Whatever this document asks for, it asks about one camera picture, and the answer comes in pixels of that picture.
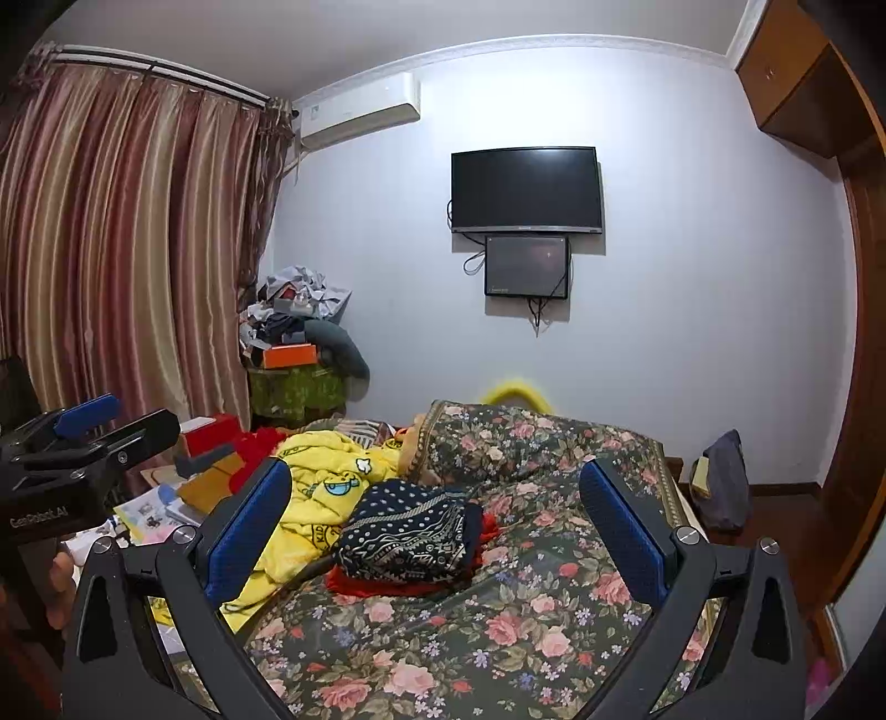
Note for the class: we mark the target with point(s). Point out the red garment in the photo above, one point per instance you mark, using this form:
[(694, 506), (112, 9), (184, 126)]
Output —
[(362, 588)]

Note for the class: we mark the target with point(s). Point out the orange box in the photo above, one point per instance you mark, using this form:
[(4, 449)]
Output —
[(289, 356)]

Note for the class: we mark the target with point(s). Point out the person's left hand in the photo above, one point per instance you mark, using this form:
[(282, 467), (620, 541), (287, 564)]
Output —
[(54, 579)]

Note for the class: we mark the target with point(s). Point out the yellow cartoon garment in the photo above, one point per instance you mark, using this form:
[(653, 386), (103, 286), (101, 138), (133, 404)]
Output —
[(331, 465)]

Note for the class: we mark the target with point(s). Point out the small black wall monitor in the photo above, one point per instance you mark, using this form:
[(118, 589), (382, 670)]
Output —
[(527, 267)]

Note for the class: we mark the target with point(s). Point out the striped pink curtain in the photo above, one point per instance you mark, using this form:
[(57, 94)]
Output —
[(135, 210)]

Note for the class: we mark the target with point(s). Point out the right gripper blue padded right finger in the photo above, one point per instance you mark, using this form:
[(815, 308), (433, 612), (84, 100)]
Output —
[(637, 541)]

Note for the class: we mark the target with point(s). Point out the white air conditioner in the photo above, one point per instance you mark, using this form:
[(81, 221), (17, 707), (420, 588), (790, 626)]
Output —
[(332, 116)]

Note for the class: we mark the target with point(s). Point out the navy patterned knit sweater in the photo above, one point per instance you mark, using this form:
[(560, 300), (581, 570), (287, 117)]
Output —
[(402, 533)]

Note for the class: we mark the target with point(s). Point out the dark blue bag on floor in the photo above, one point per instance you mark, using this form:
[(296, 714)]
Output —
[(719, 486)]

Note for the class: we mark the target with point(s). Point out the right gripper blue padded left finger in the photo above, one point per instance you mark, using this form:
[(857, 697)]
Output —
[(235, 534)]

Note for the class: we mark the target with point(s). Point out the grey pillow on pile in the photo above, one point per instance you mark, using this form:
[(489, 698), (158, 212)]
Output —
[(335, 345)]

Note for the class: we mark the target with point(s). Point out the pink croc shoe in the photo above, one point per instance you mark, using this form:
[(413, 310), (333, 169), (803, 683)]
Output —
[(817, 685)]

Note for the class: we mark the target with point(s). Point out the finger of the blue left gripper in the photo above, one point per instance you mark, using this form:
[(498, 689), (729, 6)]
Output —
[(76, 422)]

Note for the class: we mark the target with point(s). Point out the wall mounted black television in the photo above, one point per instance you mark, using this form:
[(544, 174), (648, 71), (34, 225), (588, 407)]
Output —
[(527, 190)]

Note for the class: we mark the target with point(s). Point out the floral bedspread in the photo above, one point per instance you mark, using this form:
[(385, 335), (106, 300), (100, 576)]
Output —
[(535, 630)]

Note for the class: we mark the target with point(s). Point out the wooden wardrobe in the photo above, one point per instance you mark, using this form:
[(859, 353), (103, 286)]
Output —
[(809, 71)]

